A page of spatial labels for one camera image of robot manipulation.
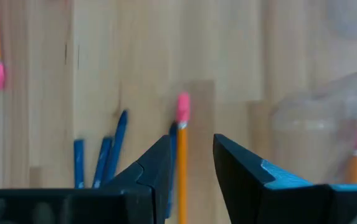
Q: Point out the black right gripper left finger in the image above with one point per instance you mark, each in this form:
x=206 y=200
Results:
x=140 y=199

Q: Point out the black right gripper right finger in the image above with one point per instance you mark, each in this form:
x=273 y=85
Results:
x=246 y=199

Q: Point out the clear plastic bin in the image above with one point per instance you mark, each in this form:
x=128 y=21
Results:
x=306 y=124

